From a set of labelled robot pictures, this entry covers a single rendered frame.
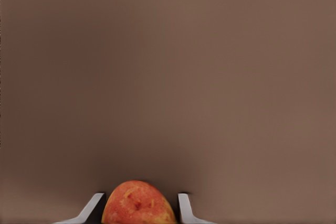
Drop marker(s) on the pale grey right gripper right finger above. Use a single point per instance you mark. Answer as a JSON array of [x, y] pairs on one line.
[[186, 209]]

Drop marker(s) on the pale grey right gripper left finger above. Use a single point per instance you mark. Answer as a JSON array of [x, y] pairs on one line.
[[89, 209]]

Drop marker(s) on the orange-red potato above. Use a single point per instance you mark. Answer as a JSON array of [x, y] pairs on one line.
[[137, 204]]

